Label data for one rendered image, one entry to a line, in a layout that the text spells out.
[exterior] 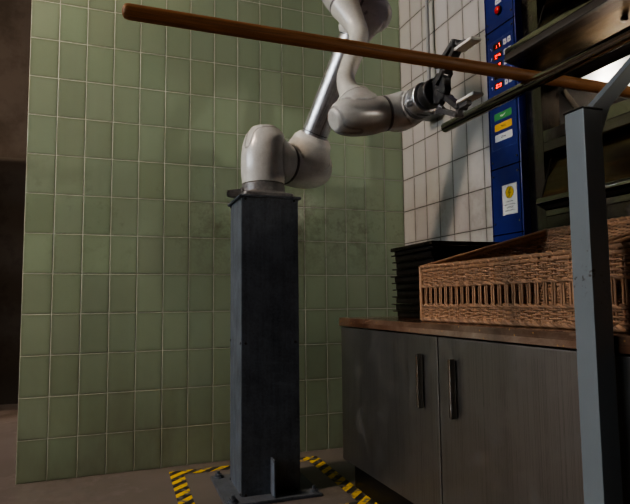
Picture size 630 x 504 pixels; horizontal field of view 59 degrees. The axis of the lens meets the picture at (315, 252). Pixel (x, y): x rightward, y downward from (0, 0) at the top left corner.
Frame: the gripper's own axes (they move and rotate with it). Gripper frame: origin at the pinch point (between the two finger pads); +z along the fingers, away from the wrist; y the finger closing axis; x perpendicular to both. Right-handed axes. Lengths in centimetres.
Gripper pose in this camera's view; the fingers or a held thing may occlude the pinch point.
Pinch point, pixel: (474, 67)
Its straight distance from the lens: 146.1
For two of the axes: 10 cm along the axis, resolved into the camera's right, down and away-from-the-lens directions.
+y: 0.1, 10.0, -0.9
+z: 3.6, -0.9, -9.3
